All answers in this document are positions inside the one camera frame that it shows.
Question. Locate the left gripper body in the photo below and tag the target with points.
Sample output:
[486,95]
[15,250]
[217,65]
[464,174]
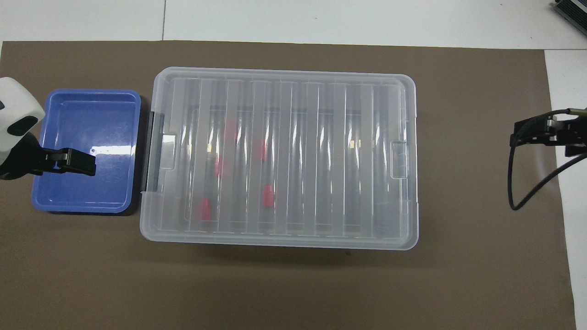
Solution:
[22,158]

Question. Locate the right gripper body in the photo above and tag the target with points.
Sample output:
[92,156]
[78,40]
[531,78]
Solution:
[577,137]

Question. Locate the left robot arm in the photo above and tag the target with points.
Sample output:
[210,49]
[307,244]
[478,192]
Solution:
[16,98]

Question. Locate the grey box latch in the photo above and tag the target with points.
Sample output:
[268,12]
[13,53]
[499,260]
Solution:
[152,151]

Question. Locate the red block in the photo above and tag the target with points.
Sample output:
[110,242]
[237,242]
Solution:
[230,133]
[260,150]
[220,167]
[268,195]

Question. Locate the clear plastic storage box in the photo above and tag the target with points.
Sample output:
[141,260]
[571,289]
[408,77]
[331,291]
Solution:
[399,229]

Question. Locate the clear plastic box lid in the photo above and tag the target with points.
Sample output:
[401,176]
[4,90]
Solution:
[293,96]

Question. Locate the blue plastic tray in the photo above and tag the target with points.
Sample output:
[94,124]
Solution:
[87,128]

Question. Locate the grey ribbed metal device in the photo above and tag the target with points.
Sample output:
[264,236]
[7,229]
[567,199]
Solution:
[574,10]

